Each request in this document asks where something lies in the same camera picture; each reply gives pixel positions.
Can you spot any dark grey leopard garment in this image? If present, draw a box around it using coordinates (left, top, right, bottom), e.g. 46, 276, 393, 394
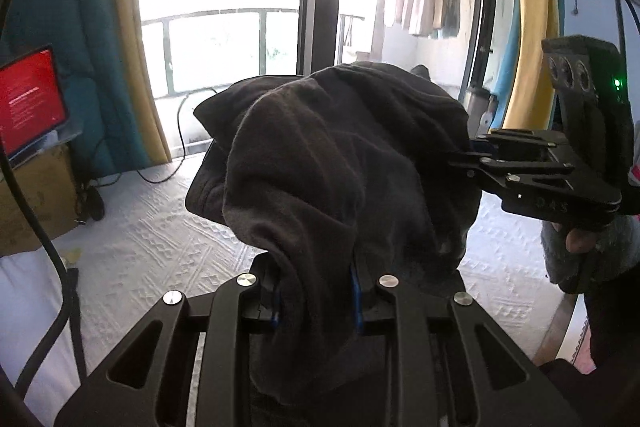
186, 63, 480, 426

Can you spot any right gloved hand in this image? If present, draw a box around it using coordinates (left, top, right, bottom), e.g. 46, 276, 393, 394
540, 216, 639, 294

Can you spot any white textured bedspread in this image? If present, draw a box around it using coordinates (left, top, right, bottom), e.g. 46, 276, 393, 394
0, 150, 576, 427

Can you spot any brown cardboard box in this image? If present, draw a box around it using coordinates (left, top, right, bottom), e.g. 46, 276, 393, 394
0, 145, 77, 256

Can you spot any red screen tablet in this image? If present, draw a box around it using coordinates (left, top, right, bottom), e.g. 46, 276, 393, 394
1, 46, 82, 167

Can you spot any teal yellow curtain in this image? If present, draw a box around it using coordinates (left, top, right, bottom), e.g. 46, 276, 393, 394
1, 0, 170, 176

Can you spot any black tracking camera box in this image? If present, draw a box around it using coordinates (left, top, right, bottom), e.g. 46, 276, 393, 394
541, 35, 634, 173

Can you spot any black cable on bed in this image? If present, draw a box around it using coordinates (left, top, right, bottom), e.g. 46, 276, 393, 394
74, 85, 222, 223

